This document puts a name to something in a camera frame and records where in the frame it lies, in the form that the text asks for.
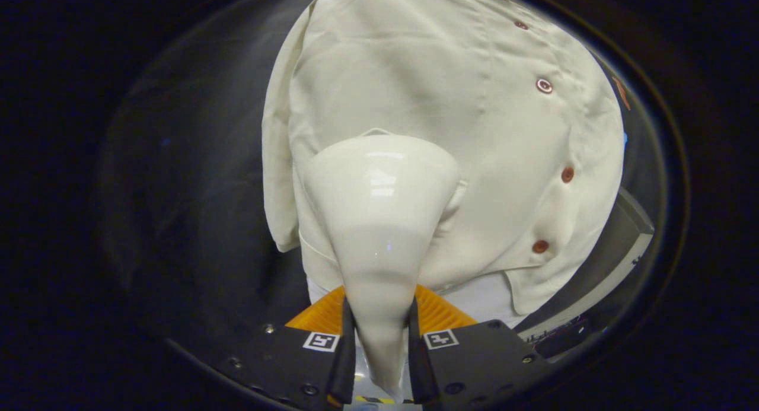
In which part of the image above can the white garment steamer head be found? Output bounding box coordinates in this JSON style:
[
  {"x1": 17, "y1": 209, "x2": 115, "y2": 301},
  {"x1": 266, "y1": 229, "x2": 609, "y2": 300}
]
[{"x1": 302, "y1": 133, "x2": 460, "y2": 400}]

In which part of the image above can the white cabinet with grey top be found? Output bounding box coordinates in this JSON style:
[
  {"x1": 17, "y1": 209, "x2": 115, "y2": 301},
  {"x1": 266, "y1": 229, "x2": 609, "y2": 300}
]
[{"x1": 513, "y1": 189, "x2": 655, "y2": 343}]

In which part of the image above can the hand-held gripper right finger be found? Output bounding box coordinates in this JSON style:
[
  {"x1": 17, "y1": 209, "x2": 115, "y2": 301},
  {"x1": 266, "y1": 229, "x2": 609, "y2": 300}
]
[{"x1": 408, "y1": 283, "x2": 552, "y2": 409}]

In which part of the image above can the cream button-up shirt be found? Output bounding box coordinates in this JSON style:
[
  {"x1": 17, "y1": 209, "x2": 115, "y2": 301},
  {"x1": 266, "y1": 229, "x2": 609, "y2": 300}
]
[{"x1": 261, "y1": 0, "x2": 625, "y2": 317}]

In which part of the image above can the black backdrop cloth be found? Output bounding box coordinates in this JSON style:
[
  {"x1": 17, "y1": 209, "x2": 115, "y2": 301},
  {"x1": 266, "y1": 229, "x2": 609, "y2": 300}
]
[{"x1": 98, "y1": 0, "x2": 674, "y2": 364}]

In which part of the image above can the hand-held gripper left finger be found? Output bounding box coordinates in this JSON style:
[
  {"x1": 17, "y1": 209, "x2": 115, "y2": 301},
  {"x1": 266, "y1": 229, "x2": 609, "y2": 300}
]
[{"x1": 216, "y1": 285, "x2": 358, "y2": 411}]

